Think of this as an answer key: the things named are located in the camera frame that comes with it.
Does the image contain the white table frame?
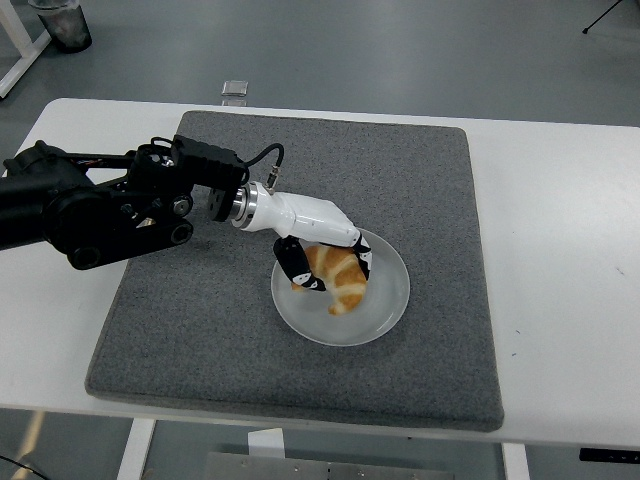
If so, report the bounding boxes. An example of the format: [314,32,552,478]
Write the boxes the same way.
[0,0,53,100]

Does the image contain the pale grey round plate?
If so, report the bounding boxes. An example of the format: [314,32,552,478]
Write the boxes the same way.
[270,227,411,348]

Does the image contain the white table leg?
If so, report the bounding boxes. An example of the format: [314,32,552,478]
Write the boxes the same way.
[115,417,157,480]
[502,442,531,480]

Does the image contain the thin black floor cable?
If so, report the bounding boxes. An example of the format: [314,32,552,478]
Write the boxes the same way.
[0,453,51,480]

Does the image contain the golden brown croissant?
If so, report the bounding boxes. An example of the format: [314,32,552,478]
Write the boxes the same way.
[291,243,369,316]

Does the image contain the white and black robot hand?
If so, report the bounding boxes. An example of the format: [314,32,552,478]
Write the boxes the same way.
[245,191,375,294]

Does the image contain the black tripod leg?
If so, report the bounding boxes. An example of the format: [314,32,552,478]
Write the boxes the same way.
[582,0,640,35]

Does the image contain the grey felt mat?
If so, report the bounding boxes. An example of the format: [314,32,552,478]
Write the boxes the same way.
[83,110,505,433]

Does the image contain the clear floor socket cover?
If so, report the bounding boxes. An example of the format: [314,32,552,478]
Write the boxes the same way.
[220,78,250,107]

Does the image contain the black table control panel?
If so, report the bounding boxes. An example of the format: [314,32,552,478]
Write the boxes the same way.
[578,447,640,463]

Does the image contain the black waste bin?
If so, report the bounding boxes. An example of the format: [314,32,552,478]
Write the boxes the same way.
[28,0,94,53]

